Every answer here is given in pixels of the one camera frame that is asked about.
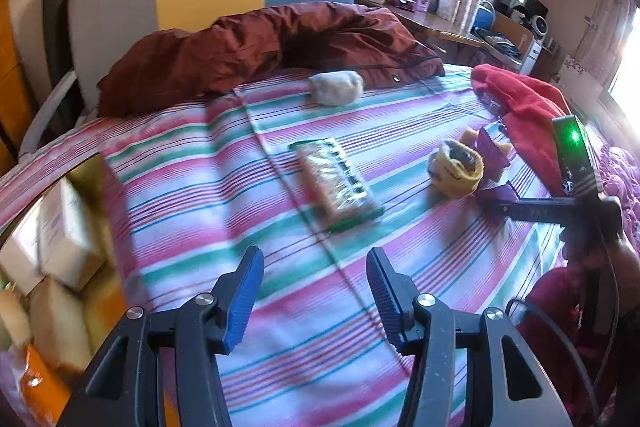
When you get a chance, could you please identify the clear cracker pack green ends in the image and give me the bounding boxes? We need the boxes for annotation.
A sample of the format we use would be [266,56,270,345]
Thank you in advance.
[288,138,384,233]

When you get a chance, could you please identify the yellow sock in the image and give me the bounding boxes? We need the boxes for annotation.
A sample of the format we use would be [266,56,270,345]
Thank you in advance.
[427,139,484,199]

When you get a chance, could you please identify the white box blue print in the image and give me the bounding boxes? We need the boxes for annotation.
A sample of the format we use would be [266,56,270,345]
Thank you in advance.
[38,178,105,291]

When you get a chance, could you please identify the large yellow sponge block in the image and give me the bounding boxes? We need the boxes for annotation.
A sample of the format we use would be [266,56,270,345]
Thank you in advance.
[28,277,92,376]

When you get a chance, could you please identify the beige sock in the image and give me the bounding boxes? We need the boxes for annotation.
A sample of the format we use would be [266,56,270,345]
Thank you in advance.
[308,70,364,107]

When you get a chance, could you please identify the white cardboard box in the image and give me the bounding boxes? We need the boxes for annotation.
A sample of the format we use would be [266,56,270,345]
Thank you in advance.
[1,198,43,295]

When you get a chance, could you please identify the wooden desk with clutter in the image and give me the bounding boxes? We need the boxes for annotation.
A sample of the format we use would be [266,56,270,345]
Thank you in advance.
[386,0,542,75]

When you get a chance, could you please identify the person's right hand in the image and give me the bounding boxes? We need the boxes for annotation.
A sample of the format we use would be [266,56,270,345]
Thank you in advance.
[560,228,639,282]

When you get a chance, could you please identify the purple ribbon bow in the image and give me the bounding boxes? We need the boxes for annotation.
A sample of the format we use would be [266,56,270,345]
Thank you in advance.
[475,181,520,205]

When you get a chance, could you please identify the red cloth garment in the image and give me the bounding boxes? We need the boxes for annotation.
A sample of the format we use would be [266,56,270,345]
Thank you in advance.
[471,64,570,196]

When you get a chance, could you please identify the magenta fleece garment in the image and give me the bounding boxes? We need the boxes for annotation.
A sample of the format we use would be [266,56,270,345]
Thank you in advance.
[518,267,608,426]

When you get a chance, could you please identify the striped bed sheet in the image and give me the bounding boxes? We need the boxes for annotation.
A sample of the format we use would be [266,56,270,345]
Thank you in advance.
[1,65,562,426]

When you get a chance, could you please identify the gold metal tray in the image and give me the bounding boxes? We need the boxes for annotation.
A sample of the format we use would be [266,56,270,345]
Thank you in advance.
[1,154,151,426]

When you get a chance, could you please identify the dark red jacket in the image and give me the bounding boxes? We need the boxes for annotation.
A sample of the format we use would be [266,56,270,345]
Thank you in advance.
[98,1,444,118]

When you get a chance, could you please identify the orange wooden wardrobe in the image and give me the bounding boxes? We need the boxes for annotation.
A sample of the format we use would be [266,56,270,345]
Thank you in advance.
[0,0,35,174]

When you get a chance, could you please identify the black cable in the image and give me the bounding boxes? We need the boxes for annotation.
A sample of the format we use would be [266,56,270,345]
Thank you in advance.
[504,235,622,427]

